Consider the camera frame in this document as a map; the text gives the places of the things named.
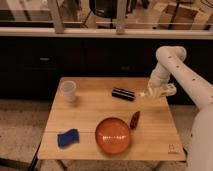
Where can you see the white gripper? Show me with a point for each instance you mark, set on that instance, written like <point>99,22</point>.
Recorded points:
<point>158,92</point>

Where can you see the black bottle with white cap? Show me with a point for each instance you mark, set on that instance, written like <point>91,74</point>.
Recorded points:
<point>123,94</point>

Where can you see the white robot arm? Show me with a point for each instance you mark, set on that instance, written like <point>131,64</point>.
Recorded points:
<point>170,63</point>

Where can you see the dark red chili pepper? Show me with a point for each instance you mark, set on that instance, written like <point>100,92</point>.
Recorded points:
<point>134,120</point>

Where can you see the orange bowl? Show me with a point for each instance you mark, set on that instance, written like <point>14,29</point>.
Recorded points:
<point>113,135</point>

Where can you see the translucent plastic cup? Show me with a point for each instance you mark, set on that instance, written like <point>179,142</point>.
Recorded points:
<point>68,90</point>

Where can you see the blue sponge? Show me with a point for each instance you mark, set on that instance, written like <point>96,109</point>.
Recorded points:
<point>67,138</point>

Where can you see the cardboard box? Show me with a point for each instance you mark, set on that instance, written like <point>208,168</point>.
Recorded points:
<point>175,16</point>

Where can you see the black office chair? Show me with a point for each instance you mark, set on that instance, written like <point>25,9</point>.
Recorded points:
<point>106,9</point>

